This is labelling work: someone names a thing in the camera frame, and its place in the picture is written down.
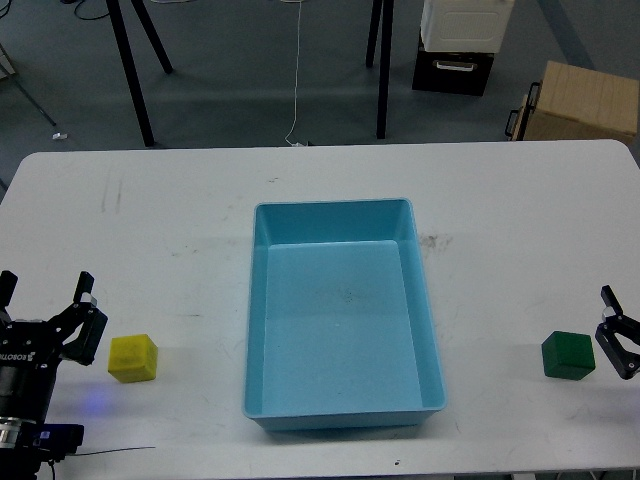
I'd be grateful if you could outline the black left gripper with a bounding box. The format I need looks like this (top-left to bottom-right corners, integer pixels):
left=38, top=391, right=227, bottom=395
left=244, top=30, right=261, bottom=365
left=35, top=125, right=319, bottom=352
left=0, top=270, right=108, bottom=423

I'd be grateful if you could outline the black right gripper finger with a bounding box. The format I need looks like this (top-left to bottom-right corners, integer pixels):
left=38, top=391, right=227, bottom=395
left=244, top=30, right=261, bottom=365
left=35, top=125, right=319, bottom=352
left=595, top=285, right=639, bottom=380

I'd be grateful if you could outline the green block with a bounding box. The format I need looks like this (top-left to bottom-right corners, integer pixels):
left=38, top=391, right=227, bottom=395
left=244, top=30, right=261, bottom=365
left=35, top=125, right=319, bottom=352
left=541, top=331, right=596, bottom=381

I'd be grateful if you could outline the yellow block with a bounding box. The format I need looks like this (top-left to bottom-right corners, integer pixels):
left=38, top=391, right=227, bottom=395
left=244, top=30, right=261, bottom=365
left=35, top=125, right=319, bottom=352
left=107, top=334, right=158, bottom=383

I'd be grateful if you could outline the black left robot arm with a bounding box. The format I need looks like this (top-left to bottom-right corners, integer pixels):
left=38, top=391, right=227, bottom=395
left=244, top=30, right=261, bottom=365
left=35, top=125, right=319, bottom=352
left=1, top=270, right=108, bottom=479

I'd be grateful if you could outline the light blue plastic box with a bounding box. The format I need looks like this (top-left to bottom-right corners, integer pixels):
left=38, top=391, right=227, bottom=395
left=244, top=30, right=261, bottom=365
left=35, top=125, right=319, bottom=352
left=243, top=198, right=447, bottom=431

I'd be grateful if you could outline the black zip tie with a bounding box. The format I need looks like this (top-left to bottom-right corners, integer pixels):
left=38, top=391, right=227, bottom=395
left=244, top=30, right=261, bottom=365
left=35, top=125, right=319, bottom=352
left=69, top=446, right=156, bottom=457

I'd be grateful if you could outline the grey stand leg left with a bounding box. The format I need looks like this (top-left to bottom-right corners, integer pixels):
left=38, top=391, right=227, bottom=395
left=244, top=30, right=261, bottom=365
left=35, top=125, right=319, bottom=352
left=1, top=46, right=57, bottom=127

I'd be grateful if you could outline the black table leg inner left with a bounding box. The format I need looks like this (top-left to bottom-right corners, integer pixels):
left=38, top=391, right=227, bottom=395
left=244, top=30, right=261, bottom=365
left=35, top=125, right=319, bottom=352
left=132, top=0, right=173, bottom=74

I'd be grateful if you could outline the black table leg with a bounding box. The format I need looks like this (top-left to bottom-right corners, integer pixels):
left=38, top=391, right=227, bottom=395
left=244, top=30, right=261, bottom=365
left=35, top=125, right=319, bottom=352
left=106, top=0, right=155, bottom=147
left=376, top=0, right=395, bottom=139
left=132, top=0, right=173, bottom=74
left=365, top=0, right=383, bottom=68

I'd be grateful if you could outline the black table leg inner right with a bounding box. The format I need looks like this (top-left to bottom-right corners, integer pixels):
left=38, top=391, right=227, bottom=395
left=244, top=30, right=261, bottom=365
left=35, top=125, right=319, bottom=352
left=365, top=0, right=383, bottom=68

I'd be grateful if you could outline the black case with handle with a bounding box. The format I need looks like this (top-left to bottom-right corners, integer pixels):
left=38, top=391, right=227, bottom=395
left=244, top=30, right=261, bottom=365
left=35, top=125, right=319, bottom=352
left=412, top=47, right=495, bottom=96

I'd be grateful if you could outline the white cable on floor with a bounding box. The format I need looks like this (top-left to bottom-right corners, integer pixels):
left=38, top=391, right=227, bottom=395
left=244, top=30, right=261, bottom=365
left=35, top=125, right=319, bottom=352
left=284, top=0, right=306, bottom=149

